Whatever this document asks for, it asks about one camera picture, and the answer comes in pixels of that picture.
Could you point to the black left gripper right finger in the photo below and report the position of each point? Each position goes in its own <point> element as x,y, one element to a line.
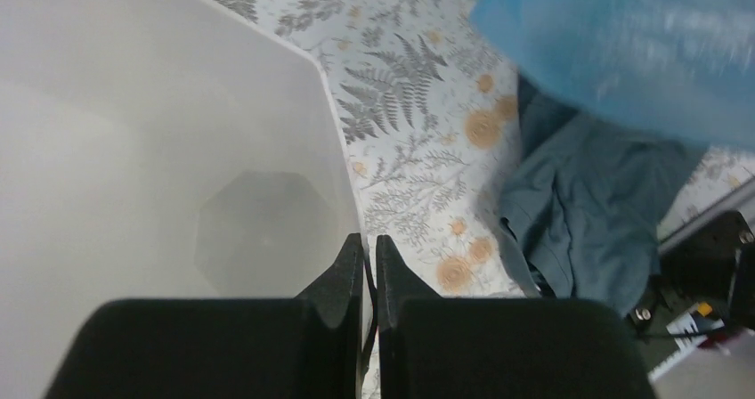
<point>440,347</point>

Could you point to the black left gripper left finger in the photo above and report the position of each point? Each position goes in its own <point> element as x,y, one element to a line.
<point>306,346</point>

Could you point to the white paper trash bin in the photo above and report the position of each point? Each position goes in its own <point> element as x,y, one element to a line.
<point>156,148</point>

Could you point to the blue plastic trash bag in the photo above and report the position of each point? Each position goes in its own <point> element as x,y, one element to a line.
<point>683,68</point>

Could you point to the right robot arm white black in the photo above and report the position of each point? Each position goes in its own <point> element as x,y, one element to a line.
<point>704,286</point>

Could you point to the grey-blue crumpled cloth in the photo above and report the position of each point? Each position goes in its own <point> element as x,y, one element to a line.
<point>579,216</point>

